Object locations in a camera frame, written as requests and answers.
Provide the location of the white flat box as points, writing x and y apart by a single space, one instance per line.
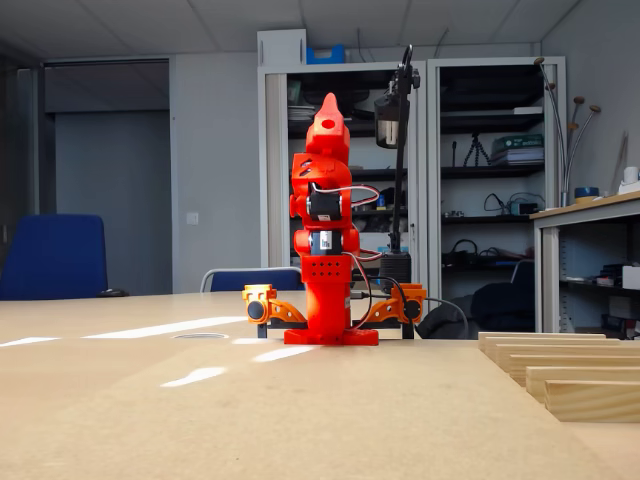
529 110

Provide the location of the black computer mouse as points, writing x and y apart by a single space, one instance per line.
113 293

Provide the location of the orange table clamp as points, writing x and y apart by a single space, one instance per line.
415 291
260 292

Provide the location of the brown fibreboard sheet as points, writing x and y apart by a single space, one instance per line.
300 450

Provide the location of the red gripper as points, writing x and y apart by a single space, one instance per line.
327 134

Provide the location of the white cup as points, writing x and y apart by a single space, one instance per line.
631 175

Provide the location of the grey side table wooden top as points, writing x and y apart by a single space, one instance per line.
610 209

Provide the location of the blue tape roll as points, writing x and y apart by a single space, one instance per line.
586 192

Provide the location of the black gooseneck stand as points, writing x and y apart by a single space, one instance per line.
395 272

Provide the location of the green book stack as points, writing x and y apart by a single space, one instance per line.
517 150

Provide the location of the black mini tripod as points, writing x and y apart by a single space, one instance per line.
476 142

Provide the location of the black jacket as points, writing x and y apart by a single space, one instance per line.
500 310

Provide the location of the blue plastic box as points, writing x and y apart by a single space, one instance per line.
325 56

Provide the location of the white paper pile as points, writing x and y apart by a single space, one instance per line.
631 188

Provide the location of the red robot arm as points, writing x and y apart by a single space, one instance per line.
325 300

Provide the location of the blue chair grey frame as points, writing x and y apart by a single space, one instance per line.
250 281

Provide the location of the dark office chair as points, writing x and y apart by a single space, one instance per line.
524 272

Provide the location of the white paper stack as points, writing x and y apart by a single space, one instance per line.
300 112

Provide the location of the white small box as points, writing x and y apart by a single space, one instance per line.
631 277

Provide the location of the grey metal cabinet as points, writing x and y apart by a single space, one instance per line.
527 60
274 175

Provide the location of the white light switch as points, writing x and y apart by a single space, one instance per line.
192 218

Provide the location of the grey door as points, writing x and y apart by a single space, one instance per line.
112 200

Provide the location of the blue office chair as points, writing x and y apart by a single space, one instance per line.
55 255

